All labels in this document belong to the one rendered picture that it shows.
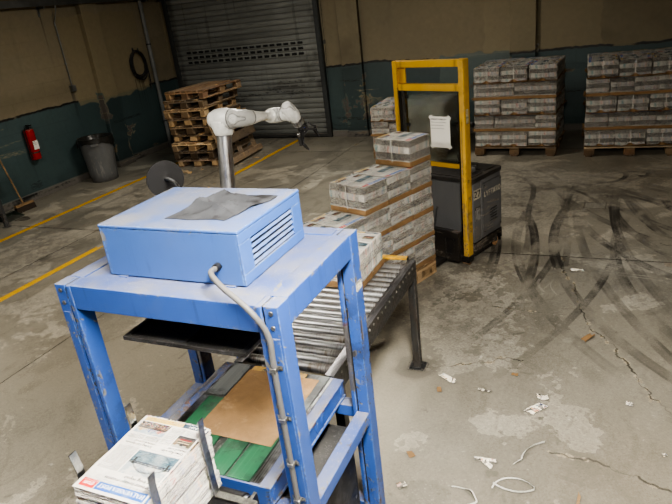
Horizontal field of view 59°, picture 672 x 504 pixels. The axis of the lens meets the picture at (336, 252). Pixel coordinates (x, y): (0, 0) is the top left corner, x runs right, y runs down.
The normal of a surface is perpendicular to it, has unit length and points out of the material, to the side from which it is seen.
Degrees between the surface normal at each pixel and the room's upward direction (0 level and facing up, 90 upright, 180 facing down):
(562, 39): 90
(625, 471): 0
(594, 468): 0
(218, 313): 90
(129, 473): 1
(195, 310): 90
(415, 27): 90
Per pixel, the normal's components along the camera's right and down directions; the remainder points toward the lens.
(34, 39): 0.91, 0.06
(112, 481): -0.12, -0.92
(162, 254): -0.40, 0.40
